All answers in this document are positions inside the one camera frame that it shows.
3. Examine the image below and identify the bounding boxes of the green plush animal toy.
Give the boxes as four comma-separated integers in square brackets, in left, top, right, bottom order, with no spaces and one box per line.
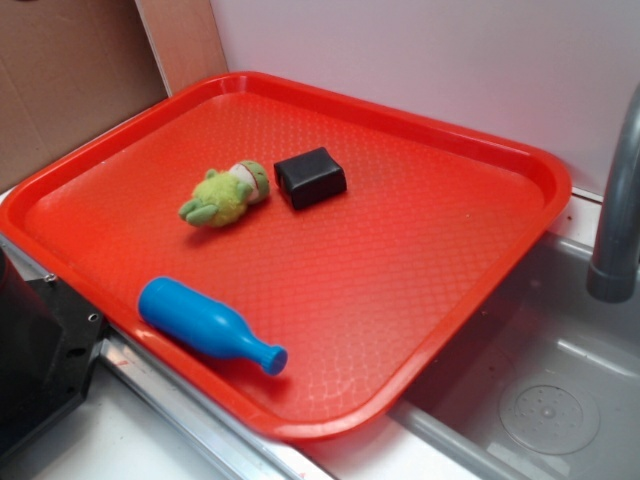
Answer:
[178,160,271,228]

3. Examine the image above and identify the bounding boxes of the red plastic tray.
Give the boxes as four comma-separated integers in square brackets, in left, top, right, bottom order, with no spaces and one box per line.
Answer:
[1,73,571,441]

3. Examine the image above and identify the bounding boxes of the black rectangular block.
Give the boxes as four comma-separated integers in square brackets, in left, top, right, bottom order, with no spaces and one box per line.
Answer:
[274,147,347,210]

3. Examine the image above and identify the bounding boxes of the blue plastic toy bottle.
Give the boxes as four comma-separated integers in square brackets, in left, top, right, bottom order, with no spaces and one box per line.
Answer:
[138,277,288,376]

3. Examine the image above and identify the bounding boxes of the grey toy sink basin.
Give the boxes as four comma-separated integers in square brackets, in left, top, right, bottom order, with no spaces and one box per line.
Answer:
[304,232,640,480]

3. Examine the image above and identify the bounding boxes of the brown cardboard panel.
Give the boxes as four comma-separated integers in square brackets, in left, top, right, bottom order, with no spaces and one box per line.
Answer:
[1,1,227,191]

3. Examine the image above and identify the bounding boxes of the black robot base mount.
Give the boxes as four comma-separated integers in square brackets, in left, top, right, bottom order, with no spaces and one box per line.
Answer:
[1,253,106,462]

